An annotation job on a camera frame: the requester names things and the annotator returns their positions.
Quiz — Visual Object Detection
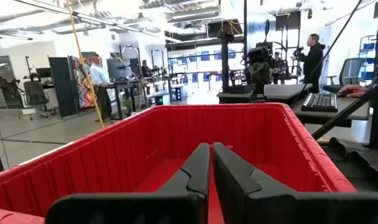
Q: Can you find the red plastic bin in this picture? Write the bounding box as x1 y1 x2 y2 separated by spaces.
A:
0 103 358 224

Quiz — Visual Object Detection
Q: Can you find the person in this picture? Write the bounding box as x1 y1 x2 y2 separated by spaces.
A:
141 59 153 78
89 53 114 123
296 33 326 94

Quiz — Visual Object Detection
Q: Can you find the grey work table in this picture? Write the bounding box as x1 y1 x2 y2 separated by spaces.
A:
216 83 313 105

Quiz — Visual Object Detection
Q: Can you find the yellow cable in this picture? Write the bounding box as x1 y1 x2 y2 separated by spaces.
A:
65 0 105 129

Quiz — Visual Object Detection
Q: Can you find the grey mesh office chair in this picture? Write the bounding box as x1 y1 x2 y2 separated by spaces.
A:
323 57 366 93

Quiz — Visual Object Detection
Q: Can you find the grey desk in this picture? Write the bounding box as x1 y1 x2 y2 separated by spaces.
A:
291 93 371 128

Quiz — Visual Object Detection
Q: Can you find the dark partition panel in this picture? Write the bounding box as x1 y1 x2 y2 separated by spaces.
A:
48 56 80 119

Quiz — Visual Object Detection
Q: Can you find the black computer monitor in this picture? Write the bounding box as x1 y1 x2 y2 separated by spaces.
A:
106 58 133 80

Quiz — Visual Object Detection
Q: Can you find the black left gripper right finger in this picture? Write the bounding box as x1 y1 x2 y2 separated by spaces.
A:
212 142 378 224

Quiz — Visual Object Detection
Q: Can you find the black standing desk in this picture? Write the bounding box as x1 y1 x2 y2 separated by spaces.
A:
103 80 138 121

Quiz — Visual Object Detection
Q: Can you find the black vertical post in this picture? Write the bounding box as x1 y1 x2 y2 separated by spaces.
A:
218 30 235 93

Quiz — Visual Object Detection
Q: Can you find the black computer keyboard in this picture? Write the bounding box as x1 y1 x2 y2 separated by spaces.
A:
301 92 338 113

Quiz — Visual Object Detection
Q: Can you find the black office chair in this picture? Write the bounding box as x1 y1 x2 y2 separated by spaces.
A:
22 80 58 119

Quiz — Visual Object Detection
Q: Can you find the person's hand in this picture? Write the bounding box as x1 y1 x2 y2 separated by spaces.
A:
338 83 369 98

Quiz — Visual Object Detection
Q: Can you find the colourful printed banner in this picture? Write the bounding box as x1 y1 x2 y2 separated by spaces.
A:
69 55 98 110

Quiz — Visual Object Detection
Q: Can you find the black metal beam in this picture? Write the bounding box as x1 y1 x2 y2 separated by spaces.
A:
311 86 378 141

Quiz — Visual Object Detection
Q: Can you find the thin black hanging cable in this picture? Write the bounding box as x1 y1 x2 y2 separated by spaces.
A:
289 0 363 107

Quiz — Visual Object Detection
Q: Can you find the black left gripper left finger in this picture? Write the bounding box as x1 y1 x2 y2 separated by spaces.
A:
45 142 211 224

